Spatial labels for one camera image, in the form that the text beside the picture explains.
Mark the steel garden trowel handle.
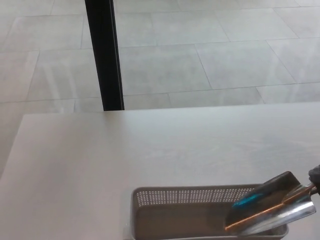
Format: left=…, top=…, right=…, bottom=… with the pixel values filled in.
left=224, top=163, right=320, bottom=236

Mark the black vertical post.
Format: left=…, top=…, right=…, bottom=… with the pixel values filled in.
left=84, top=0, right=125, bottom=112

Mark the grey perforated plastic basket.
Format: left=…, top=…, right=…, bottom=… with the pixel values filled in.
left=129, top=184, right=289, bottom=240

